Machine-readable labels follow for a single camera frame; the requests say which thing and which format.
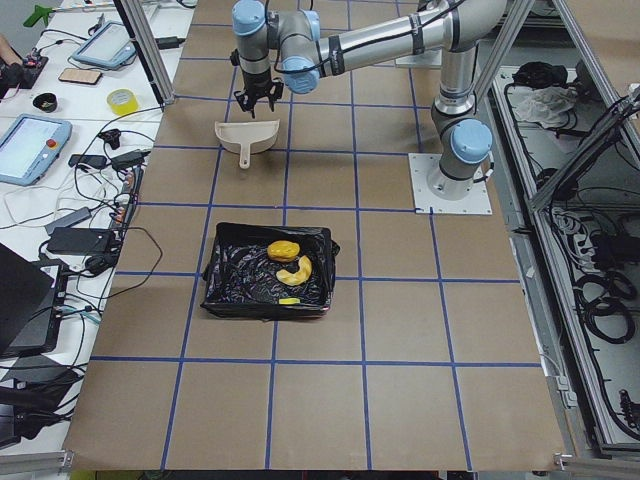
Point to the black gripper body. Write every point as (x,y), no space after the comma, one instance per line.
(255,83)

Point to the pale curved fruit peel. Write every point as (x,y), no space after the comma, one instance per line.
(300,276)

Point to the aluminium frame post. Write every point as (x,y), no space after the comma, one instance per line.
(140,34)

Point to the yellow tape roll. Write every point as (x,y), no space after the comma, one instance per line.
(122,102)

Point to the blue teach pendant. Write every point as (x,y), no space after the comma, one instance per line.
(109,47)
(30,146)

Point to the bin with black bag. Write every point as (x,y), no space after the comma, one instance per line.
(241,280)

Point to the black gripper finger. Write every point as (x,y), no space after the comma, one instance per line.
(273,96)
(246,102)

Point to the blue teach pendant near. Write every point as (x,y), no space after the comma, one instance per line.
(30,146)

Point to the black power adapter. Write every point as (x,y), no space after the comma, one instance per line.
(80,241)

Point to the yellow-brown toy potato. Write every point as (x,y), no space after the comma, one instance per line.
(283,251)

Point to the brown smartphone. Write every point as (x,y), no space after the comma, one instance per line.
(80,76)

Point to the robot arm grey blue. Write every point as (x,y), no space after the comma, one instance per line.
(278,50)

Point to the blue teach pendant far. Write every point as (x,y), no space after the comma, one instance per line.
(109,47)

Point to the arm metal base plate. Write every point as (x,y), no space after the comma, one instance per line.
(434,193)
(429,59)

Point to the black laptop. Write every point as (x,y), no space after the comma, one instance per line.
(32,296)

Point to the yellow-green sponge piece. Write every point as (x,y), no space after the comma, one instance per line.
(289,301)

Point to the cream plastic dustpan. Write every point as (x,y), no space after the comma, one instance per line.
(247,138)

